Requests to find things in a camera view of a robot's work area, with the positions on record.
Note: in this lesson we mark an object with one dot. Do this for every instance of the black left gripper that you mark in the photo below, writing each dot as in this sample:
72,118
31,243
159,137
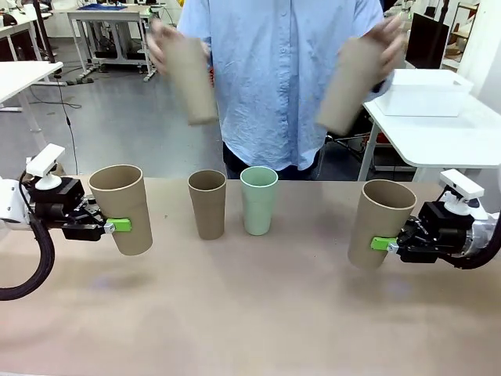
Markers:
55,199

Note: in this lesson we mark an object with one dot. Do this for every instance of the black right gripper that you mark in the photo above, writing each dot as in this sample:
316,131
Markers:
446,227

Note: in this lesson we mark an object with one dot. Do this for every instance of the brown paper cup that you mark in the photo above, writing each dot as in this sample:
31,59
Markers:
192,86
206,211
375,223
344,94
117,199

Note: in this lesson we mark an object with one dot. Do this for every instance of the mint green cup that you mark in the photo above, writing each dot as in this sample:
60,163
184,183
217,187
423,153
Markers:
258,207

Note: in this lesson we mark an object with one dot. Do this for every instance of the white plastic basket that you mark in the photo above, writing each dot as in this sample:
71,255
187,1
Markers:
426,98

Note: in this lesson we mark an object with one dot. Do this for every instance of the person's right hand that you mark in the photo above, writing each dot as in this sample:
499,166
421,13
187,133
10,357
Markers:
158,43

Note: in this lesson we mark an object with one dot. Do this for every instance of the person's left hand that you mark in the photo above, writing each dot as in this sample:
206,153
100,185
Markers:
393,43

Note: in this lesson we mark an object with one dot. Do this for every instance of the black stand with orange joints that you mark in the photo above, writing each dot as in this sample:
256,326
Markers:
344,143

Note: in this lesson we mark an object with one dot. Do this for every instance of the dark blue jeans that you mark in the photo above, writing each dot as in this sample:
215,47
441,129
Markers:
235,166

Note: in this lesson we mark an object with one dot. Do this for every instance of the white desk with legs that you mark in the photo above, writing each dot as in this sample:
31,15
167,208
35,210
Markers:
23,74

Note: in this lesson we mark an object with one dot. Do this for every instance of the dark equipment under workbench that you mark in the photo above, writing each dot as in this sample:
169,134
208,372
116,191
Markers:
117,47

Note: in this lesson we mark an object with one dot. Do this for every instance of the orange printed shorts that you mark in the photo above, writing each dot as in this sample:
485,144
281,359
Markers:
212,78

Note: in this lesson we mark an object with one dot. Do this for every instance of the black monitor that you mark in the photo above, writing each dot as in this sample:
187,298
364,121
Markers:
426,43

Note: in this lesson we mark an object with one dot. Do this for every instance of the black stand pole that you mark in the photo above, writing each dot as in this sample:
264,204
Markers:
41,27

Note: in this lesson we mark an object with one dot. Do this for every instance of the grey metal workbench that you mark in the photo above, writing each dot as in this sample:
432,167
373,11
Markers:
105,16

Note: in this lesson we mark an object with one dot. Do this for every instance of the person in blue shirt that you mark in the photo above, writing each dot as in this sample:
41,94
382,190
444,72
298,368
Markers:
270,78

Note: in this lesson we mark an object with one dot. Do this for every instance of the wooden shelf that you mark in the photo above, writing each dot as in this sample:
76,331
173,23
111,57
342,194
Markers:
463,39

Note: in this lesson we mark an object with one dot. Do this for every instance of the white desk with dark underside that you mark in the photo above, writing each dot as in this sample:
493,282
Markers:
15,23

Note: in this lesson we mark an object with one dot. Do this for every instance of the thin black pole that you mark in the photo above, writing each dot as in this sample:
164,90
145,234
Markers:
444,11

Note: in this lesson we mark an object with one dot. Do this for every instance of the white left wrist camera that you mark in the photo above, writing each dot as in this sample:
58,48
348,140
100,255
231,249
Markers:
45,160

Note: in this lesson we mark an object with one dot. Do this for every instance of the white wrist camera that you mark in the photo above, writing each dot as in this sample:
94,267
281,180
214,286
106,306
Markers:
462,186
45,160

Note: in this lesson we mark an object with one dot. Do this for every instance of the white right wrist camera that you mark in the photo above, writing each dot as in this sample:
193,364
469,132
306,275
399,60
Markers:
462,186

